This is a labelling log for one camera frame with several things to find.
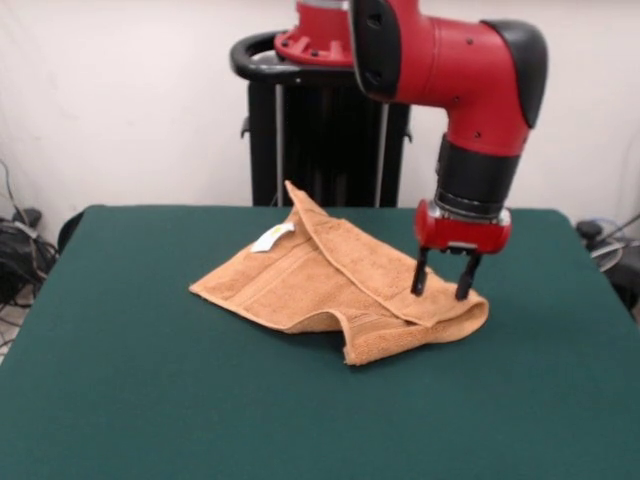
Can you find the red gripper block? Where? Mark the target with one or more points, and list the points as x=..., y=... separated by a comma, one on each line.
x=465, y=235

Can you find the grey round stand base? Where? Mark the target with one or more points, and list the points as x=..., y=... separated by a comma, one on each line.
x=606, y=255

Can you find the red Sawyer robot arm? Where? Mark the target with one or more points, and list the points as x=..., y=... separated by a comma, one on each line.
x=450, y=65

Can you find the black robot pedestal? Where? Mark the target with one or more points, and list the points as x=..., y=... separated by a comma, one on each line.
x=300, y=150

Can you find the small black device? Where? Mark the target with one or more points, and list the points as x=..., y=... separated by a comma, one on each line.
x=29, y=216
x=590, y=229

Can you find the orange terry towel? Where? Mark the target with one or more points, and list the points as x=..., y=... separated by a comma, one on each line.
x=280, y=290

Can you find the dark green table cloth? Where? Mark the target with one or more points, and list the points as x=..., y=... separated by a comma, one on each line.
x=150, y=375

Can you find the black bulky object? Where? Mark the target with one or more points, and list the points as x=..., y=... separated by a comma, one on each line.
x=627, y=282

